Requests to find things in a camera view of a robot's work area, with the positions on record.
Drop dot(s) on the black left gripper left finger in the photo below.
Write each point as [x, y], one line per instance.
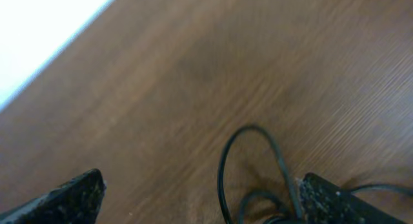
[76, 201]

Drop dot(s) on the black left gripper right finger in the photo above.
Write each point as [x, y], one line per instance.
[325, 202]

